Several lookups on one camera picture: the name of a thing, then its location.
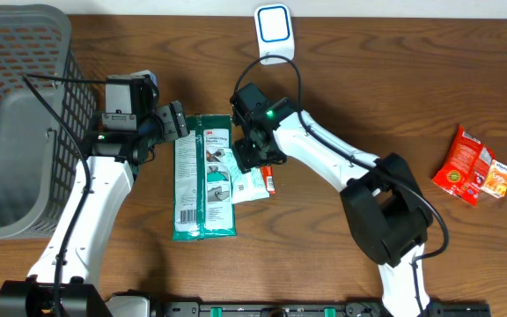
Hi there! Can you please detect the slim red stick packet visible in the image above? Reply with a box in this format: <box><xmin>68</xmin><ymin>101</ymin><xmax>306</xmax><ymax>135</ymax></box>
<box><xmin>261</xmin><ymin>166</ymin><xmax>276</xmax><ymax>195</ymax></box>

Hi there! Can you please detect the teal wet wipes packet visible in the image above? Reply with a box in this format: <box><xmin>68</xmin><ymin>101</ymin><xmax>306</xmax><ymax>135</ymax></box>
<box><xmin>221</xmin><ymin>148</ymin><xmax>269</xmax><ymax>204</ymax></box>

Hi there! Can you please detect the green white packet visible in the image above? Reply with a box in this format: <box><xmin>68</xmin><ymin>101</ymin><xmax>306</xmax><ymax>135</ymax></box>
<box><xmin>173</xmin><ymin>114</ymin><xmax>236</xmax><ymax>241</ymax></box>

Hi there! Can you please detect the large red snack bag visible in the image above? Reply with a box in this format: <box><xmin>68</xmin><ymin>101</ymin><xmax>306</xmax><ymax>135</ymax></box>
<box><xmin>432</xmin><ymin>126</ymin><xmax>495</xmax><ymax>206</ymax></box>

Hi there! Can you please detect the small orange snack packet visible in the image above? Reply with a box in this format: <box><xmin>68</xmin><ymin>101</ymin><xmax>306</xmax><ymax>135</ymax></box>
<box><xmin>481</xmin><ymin>159</ymin><xmax>507</xmax><ymax>198</ymax></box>

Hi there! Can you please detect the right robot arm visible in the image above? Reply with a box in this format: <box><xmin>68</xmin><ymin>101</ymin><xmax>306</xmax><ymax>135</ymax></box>
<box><xmin>231</xmin><ymin>96</ymin><xmax>432</xmax><ymax>316</ymax></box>

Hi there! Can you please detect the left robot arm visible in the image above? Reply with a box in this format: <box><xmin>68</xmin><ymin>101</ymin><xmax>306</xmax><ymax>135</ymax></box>
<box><xmin>0</xmin><ymin>101</ymin><xmax>189</xmax><ymax>316</ymax></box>

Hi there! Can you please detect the white barcode scanner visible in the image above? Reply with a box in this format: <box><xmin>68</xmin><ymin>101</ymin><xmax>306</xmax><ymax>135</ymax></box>
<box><xmin>253</xmin><ymin>4</ymin><xmax>295</xmax><ymax>65</ymax></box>

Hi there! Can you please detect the grey plastic mesh basket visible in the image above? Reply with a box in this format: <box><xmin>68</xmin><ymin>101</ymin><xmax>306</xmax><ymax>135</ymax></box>
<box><xmin>0</xmin><ymin>4</ymin><xmax>97</xmax><ymax>240</ymax></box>

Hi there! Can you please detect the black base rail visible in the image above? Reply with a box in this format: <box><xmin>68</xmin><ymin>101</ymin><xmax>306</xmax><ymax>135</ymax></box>
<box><xmin>154</xmin><ymin>301</ymin><xmax>491</xmax><ymax>317</ymax></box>

